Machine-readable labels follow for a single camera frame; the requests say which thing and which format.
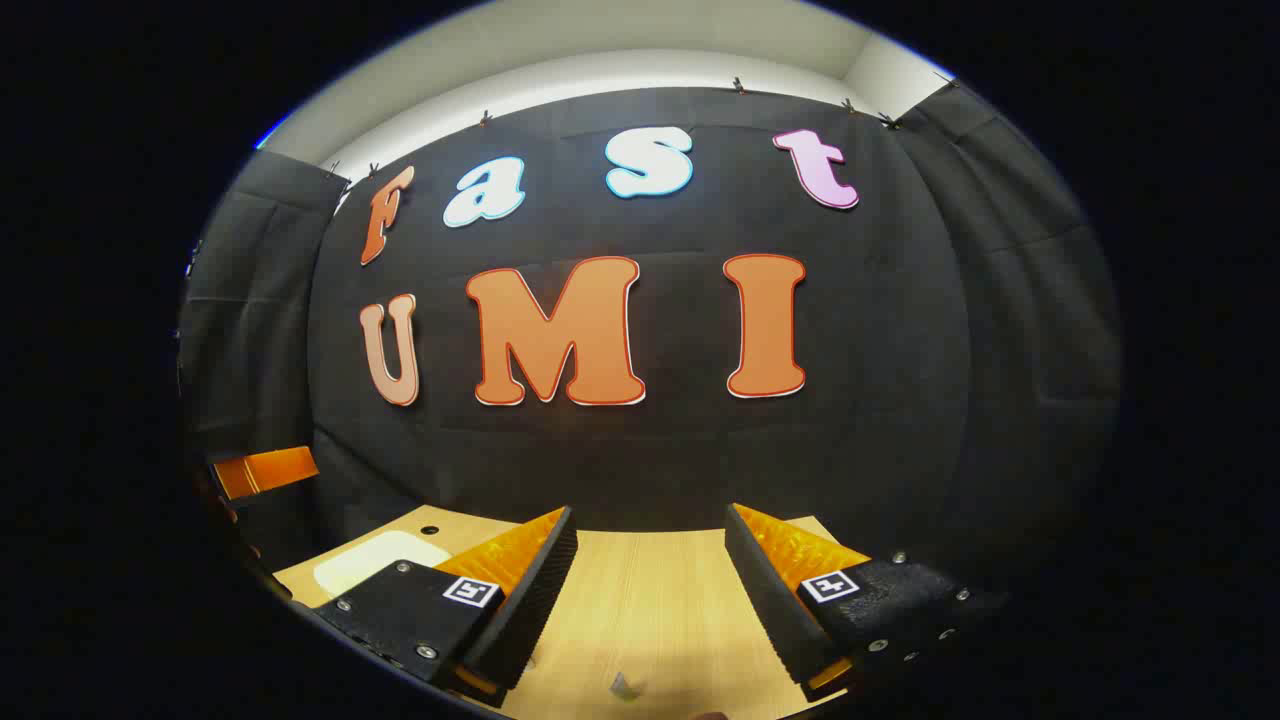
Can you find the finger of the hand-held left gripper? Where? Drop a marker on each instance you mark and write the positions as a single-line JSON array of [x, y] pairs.
[[265, 472]]

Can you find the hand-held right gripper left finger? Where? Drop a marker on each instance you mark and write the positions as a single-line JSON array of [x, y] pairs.
[[535, 590]]

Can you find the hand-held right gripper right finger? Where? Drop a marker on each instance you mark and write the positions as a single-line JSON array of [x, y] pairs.
[[765, 590]]

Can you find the cream suitcase with grey lining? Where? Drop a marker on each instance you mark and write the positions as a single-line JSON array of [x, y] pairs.
[[370, 562]]

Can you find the black backdrop cloth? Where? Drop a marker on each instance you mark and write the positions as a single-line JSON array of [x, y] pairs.
[[650, 460]]

